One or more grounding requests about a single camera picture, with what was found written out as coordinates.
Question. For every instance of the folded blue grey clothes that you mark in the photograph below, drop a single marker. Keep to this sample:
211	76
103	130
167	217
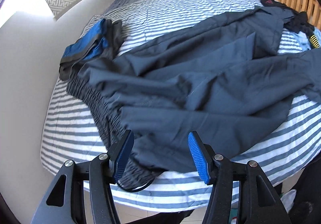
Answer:
103	39

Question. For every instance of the black clad operator leg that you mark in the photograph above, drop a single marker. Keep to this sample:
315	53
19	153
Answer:
303	200

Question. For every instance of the light blue denim jeans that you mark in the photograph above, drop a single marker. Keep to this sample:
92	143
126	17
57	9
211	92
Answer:
299	38

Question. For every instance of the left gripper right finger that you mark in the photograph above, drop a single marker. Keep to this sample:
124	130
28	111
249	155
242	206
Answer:
258	201

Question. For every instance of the blue white striped bedspread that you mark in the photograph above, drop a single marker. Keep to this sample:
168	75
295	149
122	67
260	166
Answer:
70	131

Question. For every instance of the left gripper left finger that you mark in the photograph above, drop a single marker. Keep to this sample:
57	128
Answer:
63	202

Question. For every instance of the black garment with yellow stripes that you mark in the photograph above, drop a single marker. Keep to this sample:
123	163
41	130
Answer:
298	23

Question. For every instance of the dark blue trousers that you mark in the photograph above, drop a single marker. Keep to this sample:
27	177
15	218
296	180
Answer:
222	78

